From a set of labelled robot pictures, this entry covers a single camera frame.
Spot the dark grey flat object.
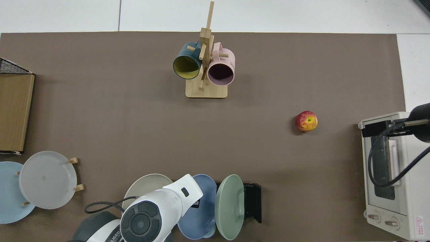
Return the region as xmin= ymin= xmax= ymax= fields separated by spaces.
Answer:
xmin=414 ymin=0 xmax=430 ymax=18

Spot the green plate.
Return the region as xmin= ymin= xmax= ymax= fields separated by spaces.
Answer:
xmin=214 ymin=174 xmax=245 ymax=241

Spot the pink mug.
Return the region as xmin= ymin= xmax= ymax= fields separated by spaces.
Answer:
xmin=207 ymin=42 xmax=235 ymax=86

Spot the beige plate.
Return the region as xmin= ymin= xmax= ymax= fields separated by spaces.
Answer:
xmin=122 ymin=173 xmax=173 ymax=215

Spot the wooden cup stand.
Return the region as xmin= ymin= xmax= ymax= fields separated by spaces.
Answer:
xmin=185 ymin=1 xmax=229 ymax=99

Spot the dark blue mug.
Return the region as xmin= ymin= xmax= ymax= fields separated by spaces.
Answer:
xmin=173 ymin=41 xmax=202 ymax=80

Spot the light blue plate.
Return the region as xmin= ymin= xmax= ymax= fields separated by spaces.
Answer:
xmin=0 ymin=161 xmax=36 ymax=224

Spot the brown table cloth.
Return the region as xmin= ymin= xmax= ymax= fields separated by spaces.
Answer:
xmin=0 ymin=32 xmax=406 ymax=242

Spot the red yellow apple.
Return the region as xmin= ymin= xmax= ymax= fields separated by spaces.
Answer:
xmin=296 ymin=111 xmax=318 ymax=132

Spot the wire basket with wooden floor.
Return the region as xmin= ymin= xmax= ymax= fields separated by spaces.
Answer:
xmin=0 ymin=57 xmax=35 ymax=155

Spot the pale toaster oven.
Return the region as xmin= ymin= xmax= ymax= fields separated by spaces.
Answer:
xmin=358 ymin=112 xmax=430 ymax=241

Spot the black dish rack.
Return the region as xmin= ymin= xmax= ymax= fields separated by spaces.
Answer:
xmin=215 ymin=183 xmax=262 ymax=224

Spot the wooden plate rack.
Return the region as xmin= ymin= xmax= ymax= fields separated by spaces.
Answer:
xmin=15 ymin=157 xmax=84 ymax=206

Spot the grey plate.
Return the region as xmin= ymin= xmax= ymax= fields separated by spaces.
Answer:
xmin=19 ymin=151 xmax=78 ymax=210

